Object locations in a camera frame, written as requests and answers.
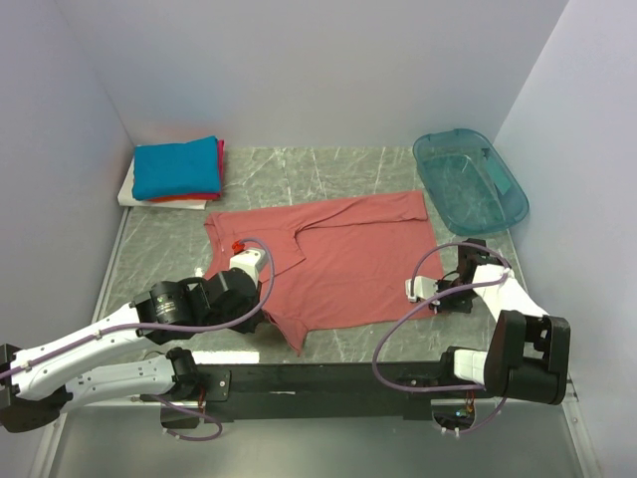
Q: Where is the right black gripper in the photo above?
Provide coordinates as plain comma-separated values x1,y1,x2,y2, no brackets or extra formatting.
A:
427,279,479,315

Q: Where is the salmon pink t shirt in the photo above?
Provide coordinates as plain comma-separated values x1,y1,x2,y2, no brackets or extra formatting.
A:
204,191,444,352

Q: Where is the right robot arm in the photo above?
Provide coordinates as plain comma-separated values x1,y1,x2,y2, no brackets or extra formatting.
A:
430,239,570,405

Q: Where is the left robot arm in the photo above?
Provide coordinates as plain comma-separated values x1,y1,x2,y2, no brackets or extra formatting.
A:
1,268,272,433

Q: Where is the white board under stack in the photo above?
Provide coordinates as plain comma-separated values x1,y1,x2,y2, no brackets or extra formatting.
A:
117,160,206,210

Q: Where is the black base beam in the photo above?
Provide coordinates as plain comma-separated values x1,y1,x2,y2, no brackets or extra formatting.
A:
141,361,497,424

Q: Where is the teal plastic bin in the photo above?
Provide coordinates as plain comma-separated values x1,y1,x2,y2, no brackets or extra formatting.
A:
412,128,530,236

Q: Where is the folded orange t shirt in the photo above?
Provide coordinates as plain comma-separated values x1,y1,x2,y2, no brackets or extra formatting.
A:
148,194,208,203

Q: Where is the folded blue t shirt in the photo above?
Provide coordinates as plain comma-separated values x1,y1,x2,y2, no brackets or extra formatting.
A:
132,135,220,201

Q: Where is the folded magenta t shirt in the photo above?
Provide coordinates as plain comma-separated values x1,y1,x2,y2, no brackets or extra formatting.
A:
192,139,225,200

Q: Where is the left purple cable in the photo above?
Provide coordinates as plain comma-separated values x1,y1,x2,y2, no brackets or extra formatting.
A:
0,236,276,442

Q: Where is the purple cable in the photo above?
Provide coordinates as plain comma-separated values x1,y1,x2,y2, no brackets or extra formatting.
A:
371,242,514,435
0,236,276,442

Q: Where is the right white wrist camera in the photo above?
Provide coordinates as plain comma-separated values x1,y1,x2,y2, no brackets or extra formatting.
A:
405,276,439,305

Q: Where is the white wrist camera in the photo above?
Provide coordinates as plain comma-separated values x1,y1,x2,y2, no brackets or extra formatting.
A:
405,276,439,305
229,241,268,282

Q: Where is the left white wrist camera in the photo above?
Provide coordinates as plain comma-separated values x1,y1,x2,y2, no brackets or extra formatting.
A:
229,241,268,282

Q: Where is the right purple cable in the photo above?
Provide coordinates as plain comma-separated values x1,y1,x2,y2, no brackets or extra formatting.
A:
371,242,514,435

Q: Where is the aluminium frame rail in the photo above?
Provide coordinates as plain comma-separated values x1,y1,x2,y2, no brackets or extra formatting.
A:
13,191,598,477

